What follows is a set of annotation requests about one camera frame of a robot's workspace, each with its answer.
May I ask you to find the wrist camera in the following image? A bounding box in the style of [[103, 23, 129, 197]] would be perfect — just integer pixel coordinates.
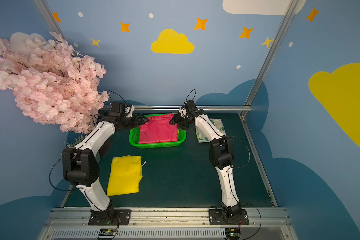
[[109, 102, 135, 118], [183, 100, 198, 115]]

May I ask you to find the aluminium front rail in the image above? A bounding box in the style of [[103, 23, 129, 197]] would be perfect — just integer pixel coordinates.
[[38, 207, 298, 240]]

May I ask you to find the plain yellow raincoat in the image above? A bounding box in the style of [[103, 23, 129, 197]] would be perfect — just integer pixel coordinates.
[[107, 156, 143, 197]]

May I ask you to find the horizontal aluminium back bar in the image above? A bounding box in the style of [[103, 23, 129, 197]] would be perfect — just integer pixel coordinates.
[[101, 104, 253, 113]]

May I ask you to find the magenta raincoat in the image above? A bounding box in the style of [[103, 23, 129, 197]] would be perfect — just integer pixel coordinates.
[[139, 114, 179, 144]]

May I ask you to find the right aluminium frame post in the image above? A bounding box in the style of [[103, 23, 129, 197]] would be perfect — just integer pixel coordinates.
[[244, 0, 305, 109]]

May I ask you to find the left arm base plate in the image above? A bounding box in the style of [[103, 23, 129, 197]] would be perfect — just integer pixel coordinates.
[[88, 209, 132, 226]]

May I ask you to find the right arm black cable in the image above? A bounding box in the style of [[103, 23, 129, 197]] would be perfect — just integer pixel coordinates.
[[227, 135, 252, 169]]

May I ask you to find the left aluminium frame post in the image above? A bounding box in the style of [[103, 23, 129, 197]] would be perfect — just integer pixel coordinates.
[[34, 0, 65, 39]]

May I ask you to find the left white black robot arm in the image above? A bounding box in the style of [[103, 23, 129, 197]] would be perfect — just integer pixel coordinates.
[[62, 113, 149, 222]]

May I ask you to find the left green circuit board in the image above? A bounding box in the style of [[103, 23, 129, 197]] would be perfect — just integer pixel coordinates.
[[98, 228, 118, 239]]

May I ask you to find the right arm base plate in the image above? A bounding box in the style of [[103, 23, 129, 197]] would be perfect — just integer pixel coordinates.
[[208, 208, 250, 226]]

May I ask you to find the white dinosaur print raincoat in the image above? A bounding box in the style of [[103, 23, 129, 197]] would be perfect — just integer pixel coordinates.
[[195, 118, 226, 143]]

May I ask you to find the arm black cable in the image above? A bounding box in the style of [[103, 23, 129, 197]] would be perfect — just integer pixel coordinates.
[[227, 135, 252, 169], [48, 155, 79, 192]]

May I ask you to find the green circuit board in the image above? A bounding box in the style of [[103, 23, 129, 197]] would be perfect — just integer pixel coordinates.
[[225, 228, 241, 240], [98, 228, 118, 239]]

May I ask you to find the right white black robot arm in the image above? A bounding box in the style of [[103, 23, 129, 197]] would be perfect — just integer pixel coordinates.
[[170, 107, 242, 220]]

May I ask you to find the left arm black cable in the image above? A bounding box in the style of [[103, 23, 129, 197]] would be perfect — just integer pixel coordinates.
[[48, 155, 79, 192]]

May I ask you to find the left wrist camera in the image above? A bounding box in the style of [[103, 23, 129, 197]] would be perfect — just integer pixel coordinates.
[[109, 102, 135, 118]]

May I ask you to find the aluminium frame post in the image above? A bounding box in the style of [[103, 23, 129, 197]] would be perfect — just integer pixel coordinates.
[[34, 0, 65, 39], [244, 0, 305, 109]]

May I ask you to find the right green circuit board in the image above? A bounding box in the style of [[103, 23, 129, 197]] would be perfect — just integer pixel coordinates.
[[225, 228, 241, 240]]

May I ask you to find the pink cherry blossom tree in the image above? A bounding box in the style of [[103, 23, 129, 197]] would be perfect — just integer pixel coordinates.
[[0, 32, 109, 134]]

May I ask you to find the small green potted plant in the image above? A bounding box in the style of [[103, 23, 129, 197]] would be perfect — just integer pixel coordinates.
[[65, 135, 86, 148]]

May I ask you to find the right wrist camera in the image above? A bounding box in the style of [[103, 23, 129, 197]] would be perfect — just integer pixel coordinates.
[[183, 100, 198, 115]]

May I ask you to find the green plastic basket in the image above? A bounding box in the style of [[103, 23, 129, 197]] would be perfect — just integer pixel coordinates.
[[129, 114, 187, 149]]

